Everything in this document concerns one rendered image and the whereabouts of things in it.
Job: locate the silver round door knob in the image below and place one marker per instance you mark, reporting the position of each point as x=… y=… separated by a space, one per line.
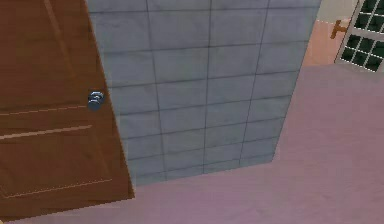
x=95 y=100

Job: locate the brown wooden room door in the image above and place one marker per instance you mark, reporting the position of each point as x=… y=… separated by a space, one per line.
x=46 y=100

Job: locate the white glass-paned door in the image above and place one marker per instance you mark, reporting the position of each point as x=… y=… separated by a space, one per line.
x=363 y=36

